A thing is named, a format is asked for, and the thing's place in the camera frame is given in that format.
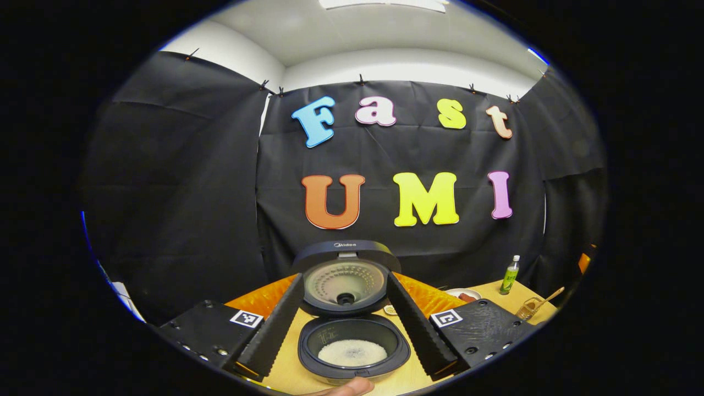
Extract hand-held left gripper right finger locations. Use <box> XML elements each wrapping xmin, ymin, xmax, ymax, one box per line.
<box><xmin>387</xmin><ymin>272</ymin><xmax>537</xmax><ymax>381</ymax></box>

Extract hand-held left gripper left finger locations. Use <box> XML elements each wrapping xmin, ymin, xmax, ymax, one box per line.
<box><xmin>157</xmin><ymin>273</ymin><xmax>305</xmax><ymax>381</ymax></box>

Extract white rice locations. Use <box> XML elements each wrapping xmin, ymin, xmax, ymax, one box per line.
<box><xmin>317</xmin><ymin>339</ymin><xmax>388</xmax><ymax>368</ymax></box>

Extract dark grey rice cooker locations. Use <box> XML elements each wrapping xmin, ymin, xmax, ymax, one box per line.
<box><xmin>291</xmin><ymin>240</ymin><xmax>412</xmax><ymax>386</ymax></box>

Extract round white plate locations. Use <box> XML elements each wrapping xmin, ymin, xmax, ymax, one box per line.
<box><xmin>444</xmin><ymin>288</ymin><xmax>482</xmax><ymax>304</ymax></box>

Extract green drink bottle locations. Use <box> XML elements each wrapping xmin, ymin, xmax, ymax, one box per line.
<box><xmin>499</xmin><ymin>255</ymin><xmax>521</xmax><ymax>296</ymax></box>

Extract white side desk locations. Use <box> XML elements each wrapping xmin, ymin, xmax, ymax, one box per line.
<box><xmin>110</xmin><ymin>280</ymin><xmax>146</xmax><ymax>324</ymax></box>

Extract black backdrop cloth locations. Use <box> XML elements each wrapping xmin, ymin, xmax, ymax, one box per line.
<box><xmin>80</xmin><ymin>51</ymin><xmax>608</xmax><ymax>325</ymax></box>

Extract large ceiling light panel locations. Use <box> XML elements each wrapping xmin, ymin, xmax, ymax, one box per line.
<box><xmin>319</xmin><ymin>0</ymin><xmax>447</xmax><ymax>13</ymax></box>

